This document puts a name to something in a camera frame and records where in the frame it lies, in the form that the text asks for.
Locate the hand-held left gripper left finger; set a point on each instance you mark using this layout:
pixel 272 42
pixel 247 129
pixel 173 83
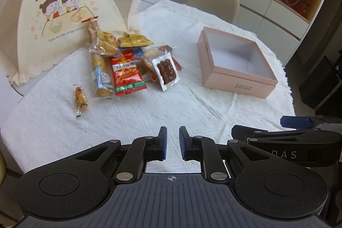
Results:
pixel 162 144

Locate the orange sausage packet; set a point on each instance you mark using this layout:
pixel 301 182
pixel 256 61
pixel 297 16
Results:
pixel 147 67

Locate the clear dark jerky packet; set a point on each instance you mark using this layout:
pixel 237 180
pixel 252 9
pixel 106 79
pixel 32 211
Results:
pixel 166 71

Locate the white textured tablecloth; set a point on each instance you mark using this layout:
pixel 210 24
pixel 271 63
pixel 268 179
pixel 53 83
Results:
pixel 187 110

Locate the clear round cake packet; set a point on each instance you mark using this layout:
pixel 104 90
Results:
pixel 107 43

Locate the red clear snack packet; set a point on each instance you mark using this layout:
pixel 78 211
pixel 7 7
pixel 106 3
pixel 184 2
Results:
pixel 167 49

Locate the small orange candy packet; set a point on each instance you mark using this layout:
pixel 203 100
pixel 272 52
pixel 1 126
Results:
pixel 81 99

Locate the black appliance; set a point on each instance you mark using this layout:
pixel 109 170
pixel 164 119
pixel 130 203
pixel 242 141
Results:
pixel 320 83

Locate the pale clear snack packet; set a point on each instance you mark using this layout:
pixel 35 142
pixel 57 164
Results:
pixel 151 53

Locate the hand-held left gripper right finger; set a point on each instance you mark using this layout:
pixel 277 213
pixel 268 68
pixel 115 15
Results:
pixel 183 144

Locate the long bread packet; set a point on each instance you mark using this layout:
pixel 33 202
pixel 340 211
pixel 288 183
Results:
pixel 100 78

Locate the cream printed food cover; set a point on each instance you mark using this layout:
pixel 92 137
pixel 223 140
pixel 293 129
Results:
pixel 48 38

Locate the yellow snack packet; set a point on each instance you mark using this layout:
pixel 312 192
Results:
pixel 136 41

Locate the tall clear snack packet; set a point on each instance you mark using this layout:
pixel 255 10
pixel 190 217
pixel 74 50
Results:
pixel 93 29

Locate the pink cardboard box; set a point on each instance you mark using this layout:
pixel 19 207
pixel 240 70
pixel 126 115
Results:
pixel 240 83

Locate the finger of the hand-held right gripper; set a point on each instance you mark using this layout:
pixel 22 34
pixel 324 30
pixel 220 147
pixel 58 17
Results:
pixel 295 121
pixel 243 132

